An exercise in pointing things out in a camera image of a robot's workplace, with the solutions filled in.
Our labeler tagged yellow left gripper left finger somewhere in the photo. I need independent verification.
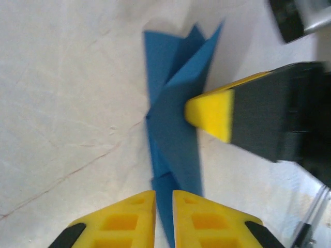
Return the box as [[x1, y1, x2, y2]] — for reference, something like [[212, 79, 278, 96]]
[[53, 190, 157, 248]]

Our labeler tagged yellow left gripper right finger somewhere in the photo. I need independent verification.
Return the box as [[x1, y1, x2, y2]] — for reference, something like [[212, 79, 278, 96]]
[[172, 190, 280, 248]]

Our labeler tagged blue cloth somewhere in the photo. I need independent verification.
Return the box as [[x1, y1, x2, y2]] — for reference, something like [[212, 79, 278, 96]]
[[142, 17, 226, 248]]

